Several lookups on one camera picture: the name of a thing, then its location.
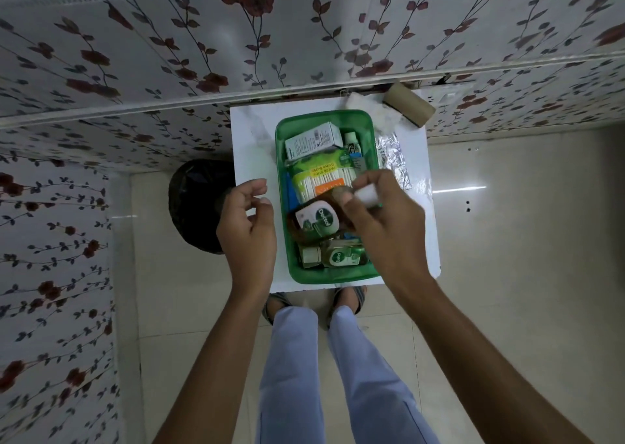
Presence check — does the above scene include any person's right forearm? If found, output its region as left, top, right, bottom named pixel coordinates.
left=391, top=272, right=594, bottom=444

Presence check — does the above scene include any large brown antiseptic bottle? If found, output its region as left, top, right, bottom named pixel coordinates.
left=287, top=187, right=358, bottom=242

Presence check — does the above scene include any small brown antiseptic bottle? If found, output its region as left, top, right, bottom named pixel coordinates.
left=298, top=238, right=367, bottom=270

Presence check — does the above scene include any cotton swab packet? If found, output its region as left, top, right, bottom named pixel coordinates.
left=287, top=148, right=360, bottom=203

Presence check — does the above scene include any silver foil sheet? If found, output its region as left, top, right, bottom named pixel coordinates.
left=373, top=133, right=414, bottom=191

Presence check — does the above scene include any person's sandal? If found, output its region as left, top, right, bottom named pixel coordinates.
left=331, top=286, right=368, bottom=316
left=262, top=292, right=294, bottom=326

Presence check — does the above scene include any green plastic tray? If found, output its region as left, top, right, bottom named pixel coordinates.
left=274, top=110, right=384, bottom=285

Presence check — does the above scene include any person's left sandal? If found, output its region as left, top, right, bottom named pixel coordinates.
left=262, top=292, right=294, bottom=326

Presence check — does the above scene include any person's left trouser leg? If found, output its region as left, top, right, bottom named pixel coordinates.
left=255, top=306, right=334, bottom=444

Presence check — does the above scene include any blue packet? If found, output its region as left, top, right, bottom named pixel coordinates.
left=284, top=172, right=300, bottom=211

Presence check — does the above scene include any person's left hand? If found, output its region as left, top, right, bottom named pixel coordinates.
left=216, top=179, right=277, bottom=299

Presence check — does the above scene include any white cotton wad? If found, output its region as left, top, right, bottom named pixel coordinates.
left=344, top=91, right=407, bottom=133

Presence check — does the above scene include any person's right hand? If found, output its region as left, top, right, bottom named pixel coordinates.
left=337, top=169, right=436, bottom=296

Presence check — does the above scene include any person's trouser leg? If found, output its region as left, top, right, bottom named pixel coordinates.
left=255, top=306, right=334, bottom=444
left=326, top=305, right=441, bottom=444

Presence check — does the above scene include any small tube with blue label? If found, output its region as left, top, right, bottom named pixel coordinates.
left=343, top=132, right=367, bottom=174

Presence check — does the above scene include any brown cardboard tube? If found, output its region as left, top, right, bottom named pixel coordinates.
left=382, top=82, right=437, bottom=128

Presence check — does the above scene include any person's left forearm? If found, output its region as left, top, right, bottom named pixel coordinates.
left=153, top=285, right=275, bottom=444

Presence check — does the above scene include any person's right trouser leg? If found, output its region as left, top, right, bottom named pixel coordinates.
left=326, top=305, right=441, bottom=444

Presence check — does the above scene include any black waste bin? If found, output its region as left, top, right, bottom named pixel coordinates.
left=168, top=159, right=238, bottom=255

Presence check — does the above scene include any white medicine carton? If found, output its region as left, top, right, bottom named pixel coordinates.
left=284, top=121, right=344, bottom=161

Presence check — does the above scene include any person's right sandal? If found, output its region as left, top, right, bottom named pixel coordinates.
left=331, top=286, right=368, bottom=316

